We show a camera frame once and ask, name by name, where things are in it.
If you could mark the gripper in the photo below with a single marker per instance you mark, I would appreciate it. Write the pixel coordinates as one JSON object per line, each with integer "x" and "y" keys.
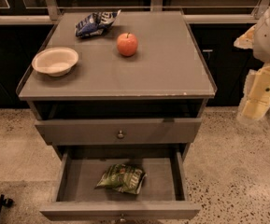
{"x": 255, "y": 98}

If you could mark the green jalapeno chip bag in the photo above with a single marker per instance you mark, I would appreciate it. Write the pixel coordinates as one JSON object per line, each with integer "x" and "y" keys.
{"x": 122, "y": 178}

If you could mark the closed top drawer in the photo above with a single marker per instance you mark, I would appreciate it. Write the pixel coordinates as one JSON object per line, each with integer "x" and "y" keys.
{"x": 64, "y": 132}

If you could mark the grey drawer cabinet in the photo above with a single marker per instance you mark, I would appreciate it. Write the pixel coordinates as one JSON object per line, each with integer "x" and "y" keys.
{"x": 166, "y": 78}

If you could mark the round top drawer knob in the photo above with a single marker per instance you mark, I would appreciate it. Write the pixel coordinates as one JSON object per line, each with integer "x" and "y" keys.
{"x": 120, "y": 134}

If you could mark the round drawer knob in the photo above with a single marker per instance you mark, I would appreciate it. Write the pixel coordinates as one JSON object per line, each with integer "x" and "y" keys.
{"x": 120, "y": 134}
{"x": 121, "y": 219}

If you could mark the open middle drawer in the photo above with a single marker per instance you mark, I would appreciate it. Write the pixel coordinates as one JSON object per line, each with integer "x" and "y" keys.
{"x": 163, "y": 194}

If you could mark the blue chip bag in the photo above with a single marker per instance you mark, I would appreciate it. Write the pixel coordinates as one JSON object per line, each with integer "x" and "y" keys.
{"x": 96, "y": 23}

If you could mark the round middle drawer knob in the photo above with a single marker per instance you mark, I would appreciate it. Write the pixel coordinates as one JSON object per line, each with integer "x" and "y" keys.
{"x": 121, "y": 219}

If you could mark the red apple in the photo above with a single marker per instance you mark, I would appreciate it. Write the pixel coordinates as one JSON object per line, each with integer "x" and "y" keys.
{"x": 127, "y": 44}

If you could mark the white paper bowl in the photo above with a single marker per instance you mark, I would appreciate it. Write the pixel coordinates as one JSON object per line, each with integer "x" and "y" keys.
{"x": 55, "y": 62}

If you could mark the dark cabinet handle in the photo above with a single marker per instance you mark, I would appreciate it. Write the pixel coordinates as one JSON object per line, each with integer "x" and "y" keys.
{"x": 207, "y": 50}

